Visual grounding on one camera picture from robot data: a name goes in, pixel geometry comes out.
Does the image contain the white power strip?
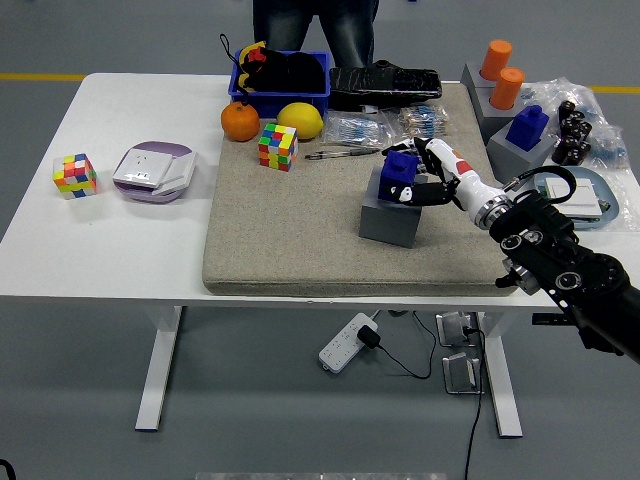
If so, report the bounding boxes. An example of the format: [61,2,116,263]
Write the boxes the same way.
[318,312,380,374]

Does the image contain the black adapter cable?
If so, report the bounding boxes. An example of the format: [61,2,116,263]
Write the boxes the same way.
[374,309,439,380]

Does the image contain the clear bag of blue resistors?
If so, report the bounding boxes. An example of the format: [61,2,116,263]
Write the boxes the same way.
[322,110,399,151]

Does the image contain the clear bag of brown resistors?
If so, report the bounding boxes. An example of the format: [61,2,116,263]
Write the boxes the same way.
[397,105,451,139]

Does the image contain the black plug adapter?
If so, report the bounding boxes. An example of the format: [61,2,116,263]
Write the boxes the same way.
[355,324,381,349]

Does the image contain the orange cylinder seal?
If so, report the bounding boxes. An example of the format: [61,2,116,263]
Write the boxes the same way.
[489,67,526,110]
[480,39,514,81]

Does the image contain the colourful puzzle cube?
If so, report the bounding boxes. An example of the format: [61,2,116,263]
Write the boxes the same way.
[257,122,299,173]
[52,152,98,201]

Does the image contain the white switch panel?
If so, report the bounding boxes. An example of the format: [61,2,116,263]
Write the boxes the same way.
[543,177,604,219]
[152,152,198,197]

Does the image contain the grey ballpoint pen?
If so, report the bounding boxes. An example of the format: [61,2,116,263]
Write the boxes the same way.
[304,147,382,161]

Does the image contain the blue square seal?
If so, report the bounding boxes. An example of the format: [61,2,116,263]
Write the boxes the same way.
[377,149,421,204]
[505,105,551,150]

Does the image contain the grey-brown mat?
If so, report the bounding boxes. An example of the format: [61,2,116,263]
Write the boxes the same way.
[202,82,523,297]

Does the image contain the person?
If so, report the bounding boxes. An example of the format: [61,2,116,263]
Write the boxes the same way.
[252,0,381,69]

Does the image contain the white table leg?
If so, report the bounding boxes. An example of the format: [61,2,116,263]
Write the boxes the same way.
[134,305,184,432]
[477,312,524,440]

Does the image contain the metal foot pedal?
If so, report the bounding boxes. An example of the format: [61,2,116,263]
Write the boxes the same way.
[441,351,485,396]
[436,310,481,349]

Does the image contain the black pouch with yellow trim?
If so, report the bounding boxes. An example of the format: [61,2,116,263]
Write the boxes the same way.
[219,32,327,96]

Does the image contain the green circuit board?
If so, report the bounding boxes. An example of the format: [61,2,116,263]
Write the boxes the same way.
[537,184,617,215]

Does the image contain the grey cube seal holder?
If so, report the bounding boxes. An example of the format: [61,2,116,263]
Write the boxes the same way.
[486,119,559,189]
[472,84,526,146]
[358,172,430,250]
[460,61,501,91]

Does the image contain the black wrapped keyboard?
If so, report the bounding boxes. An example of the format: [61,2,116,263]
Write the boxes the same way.
[328,58,444,112]

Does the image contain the light blue tray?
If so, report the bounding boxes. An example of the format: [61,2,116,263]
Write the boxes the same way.
[532,167,621,231]

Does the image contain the long black floor cable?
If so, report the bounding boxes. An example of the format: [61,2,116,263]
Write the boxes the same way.
[462,324,489,480]

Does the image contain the yellow lemon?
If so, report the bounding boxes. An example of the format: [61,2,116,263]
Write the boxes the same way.
[276,101,325,140]

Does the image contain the purple plate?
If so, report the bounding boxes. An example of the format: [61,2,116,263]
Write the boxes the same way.
[113,140,197,204]

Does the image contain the clear bag of blue parts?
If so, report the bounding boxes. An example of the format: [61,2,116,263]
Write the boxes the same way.
[519,76,630,170]

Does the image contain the blue plastic bin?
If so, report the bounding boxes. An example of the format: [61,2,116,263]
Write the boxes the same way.
[228,49,332,120]

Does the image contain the orange fruit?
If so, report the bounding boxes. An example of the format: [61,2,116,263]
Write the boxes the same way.
[220,101,261,143]

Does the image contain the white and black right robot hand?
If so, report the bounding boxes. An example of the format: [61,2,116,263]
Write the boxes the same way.
[382,135,511,221]

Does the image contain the white wall socket panel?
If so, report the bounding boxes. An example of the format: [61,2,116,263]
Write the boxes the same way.
[112,148,174,189]

